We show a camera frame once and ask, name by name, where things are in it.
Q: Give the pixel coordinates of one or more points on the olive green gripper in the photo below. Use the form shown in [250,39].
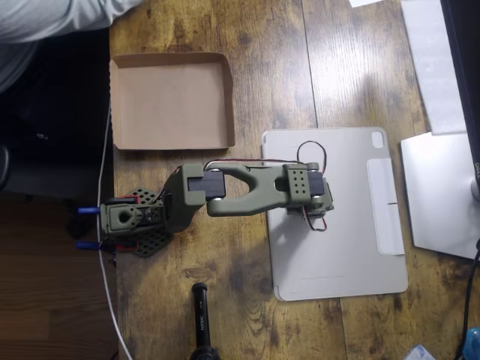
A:
[300,213]

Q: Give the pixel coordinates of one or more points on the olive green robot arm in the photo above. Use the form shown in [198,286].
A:
[255,202]

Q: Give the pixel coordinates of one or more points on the brown cardboard tray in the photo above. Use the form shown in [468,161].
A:
[168,105]

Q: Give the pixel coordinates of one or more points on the grey covered tablet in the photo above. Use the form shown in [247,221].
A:
[337,255]

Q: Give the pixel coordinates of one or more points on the silver monitor stand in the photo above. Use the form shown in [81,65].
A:
[438,187]

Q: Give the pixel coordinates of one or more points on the white foam sheet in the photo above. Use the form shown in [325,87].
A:
[431,56]

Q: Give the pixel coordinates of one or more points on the white blue small box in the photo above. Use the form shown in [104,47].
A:
[420,354]

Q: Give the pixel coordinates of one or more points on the black Dell monitor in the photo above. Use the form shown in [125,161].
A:
[465,56]

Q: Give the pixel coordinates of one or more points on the white paper sheet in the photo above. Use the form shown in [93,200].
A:
[367,2]

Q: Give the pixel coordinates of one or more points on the blue round object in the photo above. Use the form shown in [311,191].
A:
[474,345]

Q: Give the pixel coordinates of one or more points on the black chair armrest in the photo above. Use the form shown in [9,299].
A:
[3,167]

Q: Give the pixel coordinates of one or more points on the person in grey shirt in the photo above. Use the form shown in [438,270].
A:
[56,15]

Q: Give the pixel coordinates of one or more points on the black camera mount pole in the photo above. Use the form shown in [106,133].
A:
[200,315]

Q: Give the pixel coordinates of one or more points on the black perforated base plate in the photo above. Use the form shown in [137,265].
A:
[153,243]

